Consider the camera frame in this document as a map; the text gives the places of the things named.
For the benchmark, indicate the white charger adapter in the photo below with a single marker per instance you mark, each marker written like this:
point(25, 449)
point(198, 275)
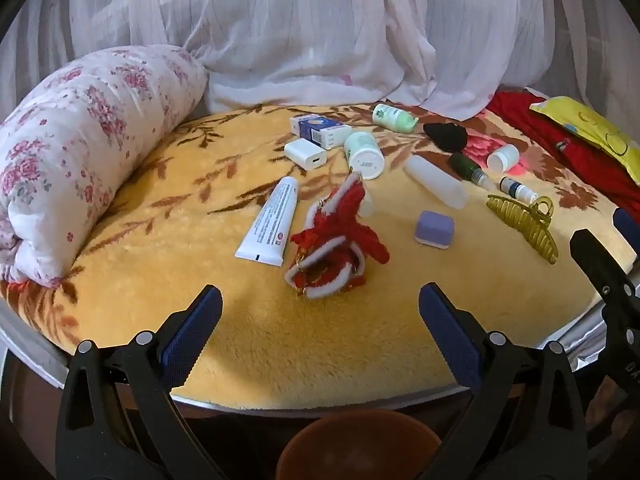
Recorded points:
point(302, 152)

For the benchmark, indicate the brown plastic basin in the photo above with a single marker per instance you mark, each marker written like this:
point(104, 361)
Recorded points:
point(350, 445)

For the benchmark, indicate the red and white knitted ornament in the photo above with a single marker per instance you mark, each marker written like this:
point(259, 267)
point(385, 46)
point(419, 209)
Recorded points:
point(350, 232)

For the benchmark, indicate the white ointment tube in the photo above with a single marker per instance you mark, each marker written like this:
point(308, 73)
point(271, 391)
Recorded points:
point(270, 220)

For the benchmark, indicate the yellow floral blanket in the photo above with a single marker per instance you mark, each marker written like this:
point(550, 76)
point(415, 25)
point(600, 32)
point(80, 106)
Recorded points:
point(300, 350)

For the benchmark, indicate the blue and white medicine box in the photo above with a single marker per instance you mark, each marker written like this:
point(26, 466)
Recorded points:
point(315, 127)

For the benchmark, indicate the white sheer curtain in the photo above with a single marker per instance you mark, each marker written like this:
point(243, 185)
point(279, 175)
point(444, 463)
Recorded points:
point(300, 25)

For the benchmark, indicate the olive hair claw clip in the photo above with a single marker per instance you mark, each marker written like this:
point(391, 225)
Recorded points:
point(525, 222)

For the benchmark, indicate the black sock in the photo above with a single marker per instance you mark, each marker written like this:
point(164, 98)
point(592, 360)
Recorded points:
point(447, 136)

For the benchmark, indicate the red cloth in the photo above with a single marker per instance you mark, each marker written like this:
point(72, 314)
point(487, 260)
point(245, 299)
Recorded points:
point(550, 135)

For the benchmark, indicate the small purple box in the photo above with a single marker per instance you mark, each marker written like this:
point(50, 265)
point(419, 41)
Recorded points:
point(434, 227)

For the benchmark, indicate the pink floral rolled quilt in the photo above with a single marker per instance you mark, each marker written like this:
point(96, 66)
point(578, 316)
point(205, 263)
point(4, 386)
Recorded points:
point(75, 135)

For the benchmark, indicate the small white spray bottle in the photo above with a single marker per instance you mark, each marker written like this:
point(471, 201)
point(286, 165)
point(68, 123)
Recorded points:
point(517, 189)

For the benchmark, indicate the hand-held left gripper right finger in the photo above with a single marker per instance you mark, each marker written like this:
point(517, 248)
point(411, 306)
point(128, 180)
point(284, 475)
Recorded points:
point(445, 325)

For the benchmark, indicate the silver mattress edge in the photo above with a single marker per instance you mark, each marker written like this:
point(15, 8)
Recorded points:
point(30, 342)

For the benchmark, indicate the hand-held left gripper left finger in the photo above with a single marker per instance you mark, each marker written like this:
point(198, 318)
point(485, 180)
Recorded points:
point(200, 320)

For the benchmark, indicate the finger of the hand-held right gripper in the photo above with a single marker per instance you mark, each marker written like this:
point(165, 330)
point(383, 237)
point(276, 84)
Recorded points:
point(627, 225)
point(595, 260)

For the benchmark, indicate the dark green dropper bottle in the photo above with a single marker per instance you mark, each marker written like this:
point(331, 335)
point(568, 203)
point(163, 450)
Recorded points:
point(462, 164)

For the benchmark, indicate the white pill bottle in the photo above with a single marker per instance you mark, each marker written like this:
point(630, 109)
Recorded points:
point(504, 156)

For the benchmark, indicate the small green and white bottle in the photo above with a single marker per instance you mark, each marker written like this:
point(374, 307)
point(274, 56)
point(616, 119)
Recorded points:
point(392, 116)

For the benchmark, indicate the white jar with green label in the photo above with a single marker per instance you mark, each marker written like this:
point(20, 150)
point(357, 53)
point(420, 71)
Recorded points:
point(365, 155)

